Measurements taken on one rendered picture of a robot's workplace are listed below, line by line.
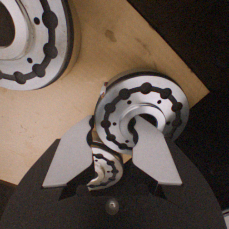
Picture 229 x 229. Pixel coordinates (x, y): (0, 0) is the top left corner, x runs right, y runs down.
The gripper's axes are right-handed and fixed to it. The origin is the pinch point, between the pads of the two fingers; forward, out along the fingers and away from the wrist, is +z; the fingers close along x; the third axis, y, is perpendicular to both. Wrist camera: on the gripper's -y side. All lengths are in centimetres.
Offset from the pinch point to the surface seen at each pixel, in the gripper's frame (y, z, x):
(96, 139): 3.7, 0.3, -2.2
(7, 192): 17.9, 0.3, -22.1
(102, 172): 8.1, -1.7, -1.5
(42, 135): 4.3, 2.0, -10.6
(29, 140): 5.4, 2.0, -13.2
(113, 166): 7.8, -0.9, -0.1
